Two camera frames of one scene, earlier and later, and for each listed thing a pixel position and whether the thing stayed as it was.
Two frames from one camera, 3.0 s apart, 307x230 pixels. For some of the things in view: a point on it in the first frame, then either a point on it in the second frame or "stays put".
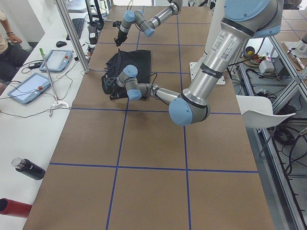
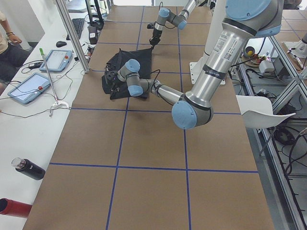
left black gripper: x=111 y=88 -> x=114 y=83
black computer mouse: x=60 y=43 stays put
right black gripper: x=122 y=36 -> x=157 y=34
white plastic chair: x=257 y=112 stays put
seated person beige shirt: x=12 y=55 stays put
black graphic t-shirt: x=140 y=59 stays put
